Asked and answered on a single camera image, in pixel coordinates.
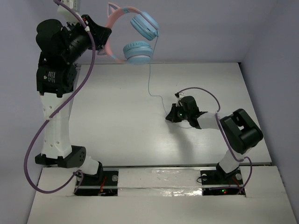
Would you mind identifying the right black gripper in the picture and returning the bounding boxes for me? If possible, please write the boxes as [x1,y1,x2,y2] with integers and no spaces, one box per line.
[166,103,190,123]

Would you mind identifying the pink blue cat-ear headphones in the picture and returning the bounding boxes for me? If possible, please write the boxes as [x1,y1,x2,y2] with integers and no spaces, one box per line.
[97,2,160,65]

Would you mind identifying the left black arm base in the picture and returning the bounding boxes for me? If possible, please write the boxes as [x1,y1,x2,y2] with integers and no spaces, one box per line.
[74,169,119,196]

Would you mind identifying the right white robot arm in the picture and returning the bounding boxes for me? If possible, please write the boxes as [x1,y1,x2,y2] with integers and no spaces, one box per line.
[165,96,263,183]

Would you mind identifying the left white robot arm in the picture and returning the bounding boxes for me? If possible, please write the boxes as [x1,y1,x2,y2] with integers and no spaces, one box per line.
[35,14,112,184]

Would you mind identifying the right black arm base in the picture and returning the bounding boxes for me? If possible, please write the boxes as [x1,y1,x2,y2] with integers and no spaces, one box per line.
[196,165,246,196]

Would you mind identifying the white foam front panel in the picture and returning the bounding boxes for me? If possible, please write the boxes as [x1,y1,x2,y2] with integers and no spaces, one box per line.
[117,168,202,197]

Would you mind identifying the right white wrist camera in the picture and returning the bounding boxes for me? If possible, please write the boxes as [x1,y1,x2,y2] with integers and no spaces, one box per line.
[175,92,186,107]

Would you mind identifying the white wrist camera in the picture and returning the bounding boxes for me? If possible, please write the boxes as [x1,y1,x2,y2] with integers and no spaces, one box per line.
[54,0,82,24]
[175,92,186,107]

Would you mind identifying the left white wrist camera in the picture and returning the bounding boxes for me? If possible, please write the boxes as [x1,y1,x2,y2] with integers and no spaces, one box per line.
[54,0,82,24]

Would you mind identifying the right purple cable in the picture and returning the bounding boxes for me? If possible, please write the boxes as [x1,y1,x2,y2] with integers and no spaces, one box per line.
[174,87,253,196]

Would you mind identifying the purple cable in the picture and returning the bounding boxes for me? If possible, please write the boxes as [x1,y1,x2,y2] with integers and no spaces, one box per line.
[24,0,96,194]
[174,87,253,196]

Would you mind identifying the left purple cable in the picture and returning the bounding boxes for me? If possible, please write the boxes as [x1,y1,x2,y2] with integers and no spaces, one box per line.
[24,0,96,194]

